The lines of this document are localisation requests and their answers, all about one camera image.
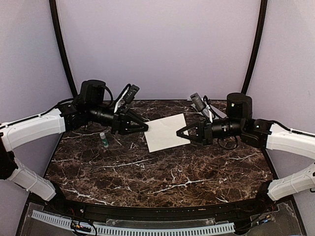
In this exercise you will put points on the black right corner post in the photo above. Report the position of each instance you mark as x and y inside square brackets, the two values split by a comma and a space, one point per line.
[256, 45]

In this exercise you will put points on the white green glue stick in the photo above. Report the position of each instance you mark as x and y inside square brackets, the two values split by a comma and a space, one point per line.
[104, 139]

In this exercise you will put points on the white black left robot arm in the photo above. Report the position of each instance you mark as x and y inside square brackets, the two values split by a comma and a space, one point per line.
[67, 115]

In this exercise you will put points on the cream lined letter paper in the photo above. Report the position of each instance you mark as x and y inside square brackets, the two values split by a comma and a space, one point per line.
[162, 133]

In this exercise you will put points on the black left corner post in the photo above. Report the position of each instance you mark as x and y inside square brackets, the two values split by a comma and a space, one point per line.
[61, 47]

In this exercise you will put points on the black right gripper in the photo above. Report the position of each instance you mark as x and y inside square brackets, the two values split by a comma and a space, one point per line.
[205, 131]

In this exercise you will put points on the black corner post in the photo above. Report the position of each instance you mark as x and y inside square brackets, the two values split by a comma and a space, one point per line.
[61, 47]
[256, 45]

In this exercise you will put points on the grey paper envelope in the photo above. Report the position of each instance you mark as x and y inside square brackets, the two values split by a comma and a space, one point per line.
[217, 111]

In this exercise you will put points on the black front frame rail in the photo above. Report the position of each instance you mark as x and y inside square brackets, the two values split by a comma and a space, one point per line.
[236, 211]

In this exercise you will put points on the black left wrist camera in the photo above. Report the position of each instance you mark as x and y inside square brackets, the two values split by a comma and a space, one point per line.
[126, 96]

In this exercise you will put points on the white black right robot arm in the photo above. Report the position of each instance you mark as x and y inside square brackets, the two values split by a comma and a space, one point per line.
[262, 134]

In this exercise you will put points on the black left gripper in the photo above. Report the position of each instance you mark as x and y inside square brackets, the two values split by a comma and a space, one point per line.
[121, 122]

